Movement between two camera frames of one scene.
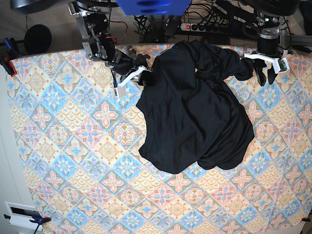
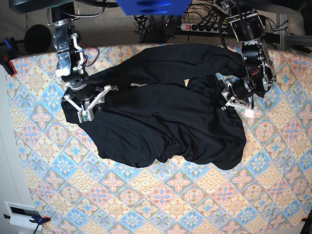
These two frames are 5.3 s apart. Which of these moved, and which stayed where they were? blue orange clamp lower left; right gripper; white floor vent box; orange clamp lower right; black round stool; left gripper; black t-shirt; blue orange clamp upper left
Moved: left gripper; right gripper; black t-shirt
Stayed: white floor vent box; black round stool; blue orange clamp upper left; orange clamp lower right; blue orange clamp lower left
